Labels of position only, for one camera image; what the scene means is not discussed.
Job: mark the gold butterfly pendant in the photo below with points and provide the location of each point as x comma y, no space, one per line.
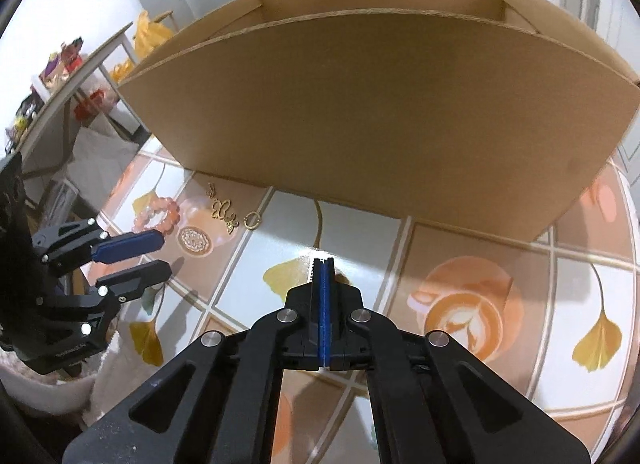
222,209

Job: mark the yellow plastic bag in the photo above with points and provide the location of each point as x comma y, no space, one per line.
122,71
150,36

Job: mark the pile of colourful packets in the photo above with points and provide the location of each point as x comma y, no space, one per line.
62,61

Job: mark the white fluffy garment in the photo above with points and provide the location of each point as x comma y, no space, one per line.
115,384

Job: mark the round gold filigree brooch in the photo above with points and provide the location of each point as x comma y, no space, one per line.
194,239

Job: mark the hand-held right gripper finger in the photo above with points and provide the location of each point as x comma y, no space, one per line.
320,314
328,314

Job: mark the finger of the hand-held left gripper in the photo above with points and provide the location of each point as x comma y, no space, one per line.
140,276
130,244

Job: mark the tile patterned tablecloth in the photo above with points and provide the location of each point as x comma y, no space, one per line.
500,254

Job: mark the red plastic bag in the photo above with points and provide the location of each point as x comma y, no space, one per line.
95,104

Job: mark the white sliding door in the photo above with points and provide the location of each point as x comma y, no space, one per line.
620,9

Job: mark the wooden rack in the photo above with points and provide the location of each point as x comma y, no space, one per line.
75,79

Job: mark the large shallow cardboard box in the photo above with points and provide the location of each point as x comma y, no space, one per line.
350,119

